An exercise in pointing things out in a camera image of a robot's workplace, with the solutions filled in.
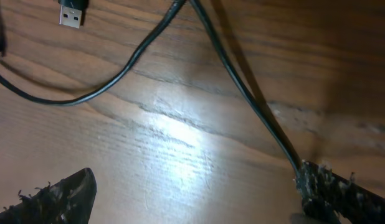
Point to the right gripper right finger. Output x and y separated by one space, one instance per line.
326 197

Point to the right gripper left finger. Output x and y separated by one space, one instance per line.
69 201

